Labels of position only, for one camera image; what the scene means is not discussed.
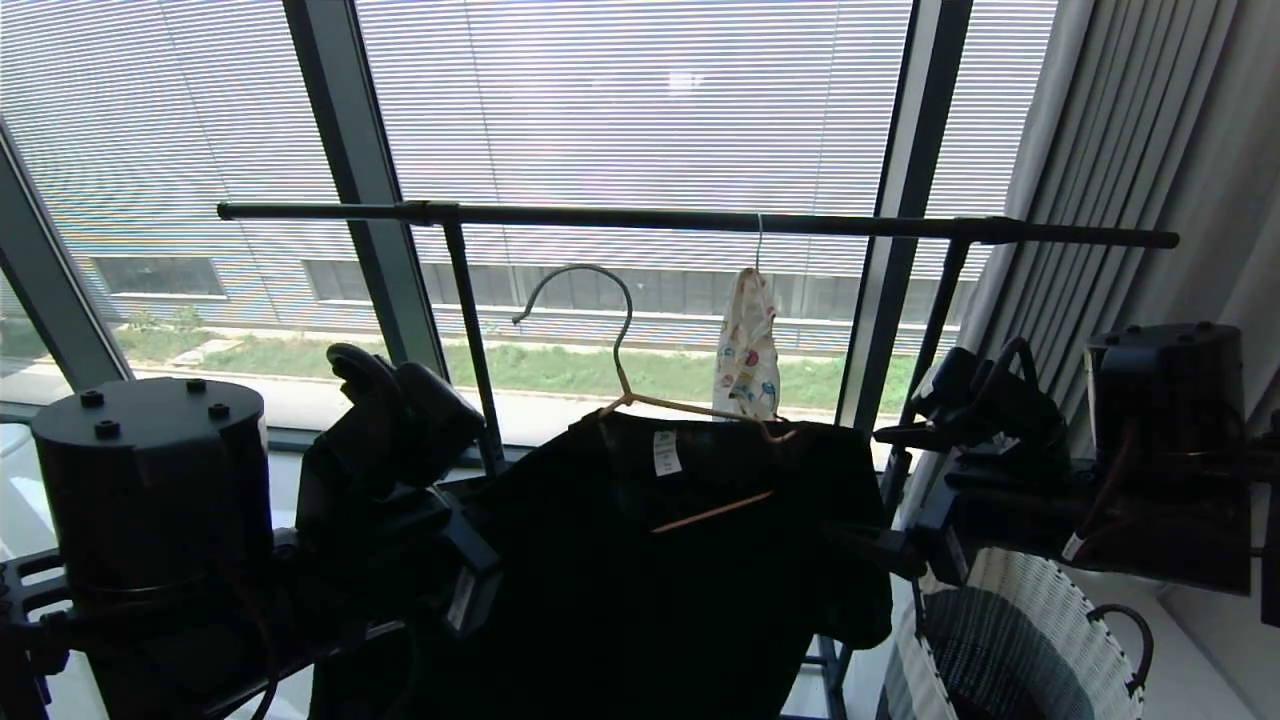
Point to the black clothes rack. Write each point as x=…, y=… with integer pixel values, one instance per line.
x=700, y=220

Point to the white laundry basket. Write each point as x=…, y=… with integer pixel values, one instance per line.
x=1020, y=640

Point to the cream printed garment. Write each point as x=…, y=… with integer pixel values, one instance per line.
x=748, y=360

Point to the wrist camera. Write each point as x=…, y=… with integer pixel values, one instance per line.
x=990, y=400
x=400, y=430

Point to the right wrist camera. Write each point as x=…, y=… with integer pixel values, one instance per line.
x=990, y=400

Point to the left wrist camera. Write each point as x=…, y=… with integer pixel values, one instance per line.
x=400, y=430

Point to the window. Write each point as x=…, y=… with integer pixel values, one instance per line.
x=350, y=120

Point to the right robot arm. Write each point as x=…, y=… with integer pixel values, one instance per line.
x=1170, y=450

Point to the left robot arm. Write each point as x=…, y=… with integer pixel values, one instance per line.
x=150, y=500

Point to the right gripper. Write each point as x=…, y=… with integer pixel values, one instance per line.
x=1000, y=510

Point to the pink clothes hanger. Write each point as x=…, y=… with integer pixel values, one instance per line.
x=625, y=340
x=759, y=240

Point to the beige curtain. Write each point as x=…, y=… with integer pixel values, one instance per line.
x=1130, y=150

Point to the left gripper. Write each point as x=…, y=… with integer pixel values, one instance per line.
x=440, y=570

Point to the black garment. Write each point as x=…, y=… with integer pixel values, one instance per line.
x=620, y=600

